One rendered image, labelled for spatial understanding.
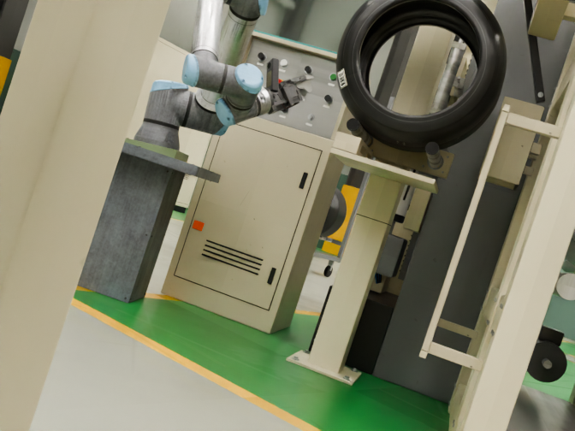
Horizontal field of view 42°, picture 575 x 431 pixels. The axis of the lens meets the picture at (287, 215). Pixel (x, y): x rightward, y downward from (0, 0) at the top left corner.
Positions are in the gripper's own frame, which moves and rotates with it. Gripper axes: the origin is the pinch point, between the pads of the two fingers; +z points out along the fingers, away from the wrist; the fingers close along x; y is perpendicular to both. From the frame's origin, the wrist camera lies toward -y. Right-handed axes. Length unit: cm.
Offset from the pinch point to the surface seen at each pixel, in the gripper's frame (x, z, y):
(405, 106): -15, 47, 21
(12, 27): -731, 142, -299
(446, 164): -6, 46, 47
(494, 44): 36, 48, 15
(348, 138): -0.7, 5.3, 24.4
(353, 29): 6.0, 20.9, -9.4
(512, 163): 13, 59, 56
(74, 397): 26, -116, 56
